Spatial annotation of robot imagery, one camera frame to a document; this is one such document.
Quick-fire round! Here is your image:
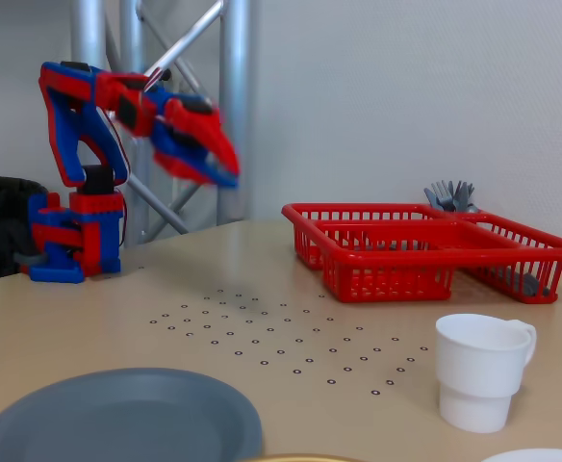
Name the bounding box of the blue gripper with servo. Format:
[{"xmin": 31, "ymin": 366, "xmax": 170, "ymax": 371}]
[{"xmin": 140, "ymin": 91, "xmax": 242, "ymax": 189}]

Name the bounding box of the grey plastic plate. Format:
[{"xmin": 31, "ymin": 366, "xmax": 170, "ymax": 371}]
[{"xmin": 0, "ymin": 368, "xmax": 266, "ymax": 462}]

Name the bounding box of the white round plate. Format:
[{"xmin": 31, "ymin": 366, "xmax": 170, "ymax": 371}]
[{"xmin": 482, "ymin": 449, "xmax": 562, "ymax": 462}]

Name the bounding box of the grey plastic fork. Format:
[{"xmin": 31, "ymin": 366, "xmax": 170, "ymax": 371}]
[
  {"xmin": 456, "ymin": 181, "xmax": 480, "ymax": 215},
  {"xmin": 442, "ymin": 179, "xmax": 465, "ymax": 213},
  {"xmin": 423, "ymin": 181, "xmax": 455, "ymax": 213}
]

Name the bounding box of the red plastic dish rack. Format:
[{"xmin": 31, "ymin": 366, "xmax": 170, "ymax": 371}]
[{"xmin": 280, "ymin": 201, "xmax": 562, "ymax": 305}]

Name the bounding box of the gold plastic pot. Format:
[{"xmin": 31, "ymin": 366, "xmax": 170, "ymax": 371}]
[{"xmin": 235, "ymin": 452, "xmax": 365, "ymax": 462}]

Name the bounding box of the white plastic cup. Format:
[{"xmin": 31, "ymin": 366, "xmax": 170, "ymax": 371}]
[{"xmin": 434, "ymin": 313, "xmax": 538, "ymax": 434}]

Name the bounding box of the grey plastic cutlery piece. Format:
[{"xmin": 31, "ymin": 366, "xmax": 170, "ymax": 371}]
[{"xmin": 501, "ymin": 271, "xmax": 551, "ymax": 297}]

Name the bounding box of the aluminium truss frame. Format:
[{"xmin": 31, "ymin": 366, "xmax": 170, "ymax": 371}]
[{"xmin": 68, "ymin": 0, "xmax": 253, "ymax": 237}]

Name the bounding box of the arm servo cable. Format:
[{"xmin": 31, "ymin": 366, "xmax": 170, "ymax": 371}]
[{"xmin": 101, "ymin": 109, "xmax": 131, "ymax": 251}]

